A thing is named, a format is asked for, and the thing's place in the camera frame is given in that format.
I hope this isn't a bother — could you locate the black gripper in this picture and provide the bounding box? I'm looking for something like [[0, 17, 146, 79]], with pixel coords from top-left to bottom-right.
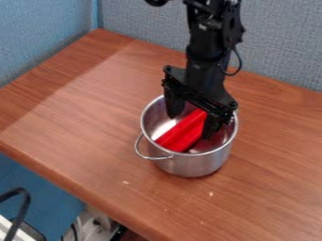
[[162, 55, 238, 139]]

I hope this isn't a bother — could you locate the red block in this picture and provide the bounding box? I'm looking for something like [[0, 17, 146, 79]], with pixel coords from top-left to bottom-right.
[[155, 109, 206, 153]]

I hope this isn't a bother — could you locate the stainless steel pot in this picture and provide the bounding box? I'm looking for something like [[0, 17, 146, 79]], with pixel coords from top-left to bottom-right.
[[135, 96, 239, 178]]

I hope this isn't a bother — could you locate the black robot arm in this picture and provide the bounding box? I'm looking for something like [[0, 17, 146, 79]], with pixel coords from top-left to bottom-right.
[[162, 0, 246, 139]]

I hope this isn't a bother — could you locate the white power strip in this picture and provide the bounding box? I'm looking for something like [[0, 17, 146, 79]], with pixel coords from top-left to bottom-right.
[[59, 206, 120, 241]]

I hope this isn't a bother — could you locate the grey white device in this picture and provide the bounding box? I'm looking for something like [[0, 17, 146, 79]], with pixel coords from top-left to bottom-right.
[[0, 216, 47, 241]]

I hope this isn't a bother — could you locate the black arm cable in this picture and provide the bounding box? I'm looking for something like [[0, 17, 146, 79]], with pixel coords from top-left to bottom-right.
[[219, 46, 245, 77]]

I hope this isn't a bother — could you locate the black cable loop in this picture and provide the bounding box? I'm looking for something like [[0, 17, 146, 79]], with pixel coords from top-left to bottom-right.
[[0, 187, 32, 241]]

